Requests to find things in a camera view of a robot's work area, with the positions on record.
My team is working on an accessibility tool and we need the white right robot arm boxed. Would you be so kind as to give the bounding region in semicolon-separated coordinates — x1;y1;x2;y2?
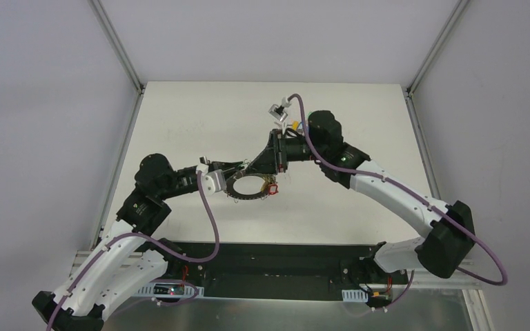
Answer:
307;110;474;283

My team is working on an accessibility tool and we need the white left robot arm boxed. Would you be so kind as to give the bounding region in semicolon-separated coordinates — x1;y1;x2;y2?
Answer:
32;154;243;330

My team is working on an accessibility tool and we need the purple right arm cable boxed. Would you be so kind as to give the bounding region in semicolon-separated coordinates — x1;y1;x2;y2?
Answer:
288;93;508;287

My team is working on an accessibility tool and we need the silver metal ring disc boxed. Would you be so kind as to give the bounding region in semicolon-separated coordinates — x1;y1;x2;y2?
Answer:
226;172;277;201

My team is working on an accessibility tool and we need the aluminium frame rail front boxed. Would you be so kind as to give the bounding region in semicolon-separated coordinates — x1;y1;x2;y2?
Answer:
70;251;483;290

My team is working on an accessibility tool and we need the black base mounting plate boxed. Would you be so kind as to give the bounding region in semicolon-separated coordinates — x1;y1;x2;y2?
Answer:
161;243;409;301

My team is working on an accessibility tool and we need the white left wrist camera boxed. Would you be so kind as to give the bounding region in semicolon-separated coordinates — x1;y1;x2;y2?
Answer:
199;170;226;195

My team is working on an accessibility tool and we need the red key tag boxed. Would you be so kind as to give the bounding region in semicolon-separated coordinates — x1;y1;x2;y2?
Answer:
268;183;279;195

